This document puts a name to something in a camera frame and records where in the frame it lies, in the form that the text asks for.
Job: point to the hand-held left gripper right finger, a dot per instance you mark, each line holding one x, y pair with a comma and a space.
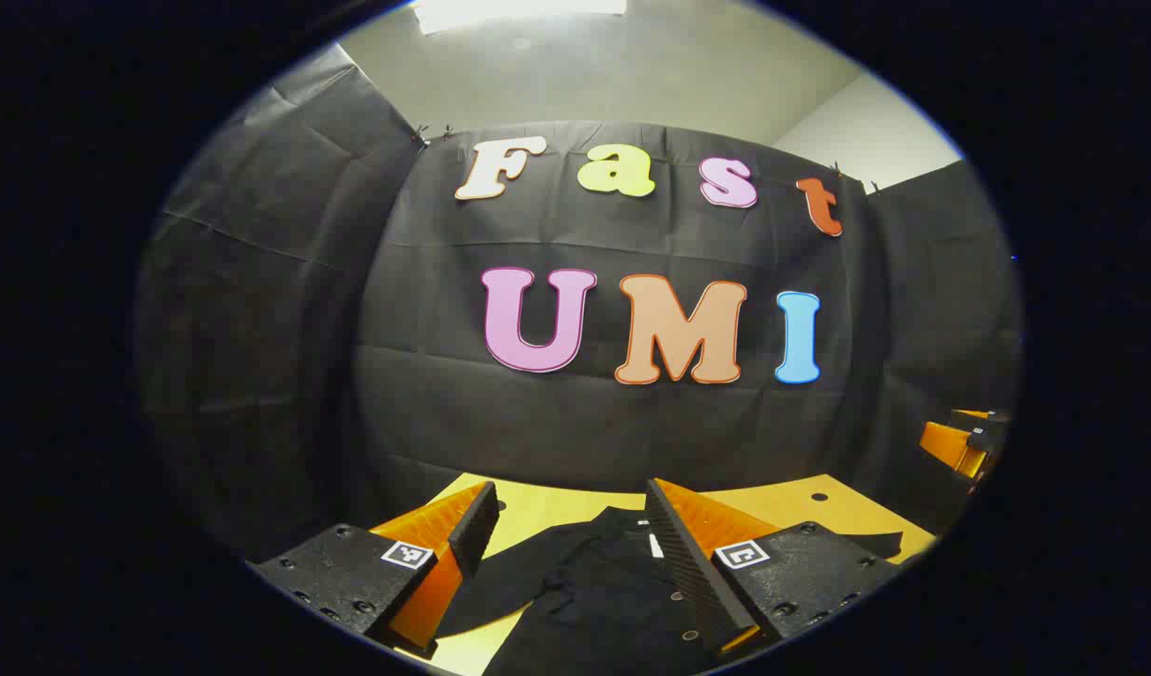
688, 573

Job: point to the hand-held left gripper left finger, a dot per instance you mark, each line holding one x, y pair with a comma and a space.
477, 530

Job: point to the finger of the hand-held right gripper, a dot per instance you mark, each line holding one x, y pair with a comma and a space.
951, 446

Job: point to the black buttoned shirt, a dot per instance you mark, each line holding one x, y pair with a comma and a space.
594, 582

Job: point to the black backdrop cloth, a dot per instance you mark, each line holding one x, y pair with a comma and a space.
632, 422

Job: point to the ceiling light panel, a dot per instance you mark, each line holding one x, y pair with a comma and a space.
519, 11

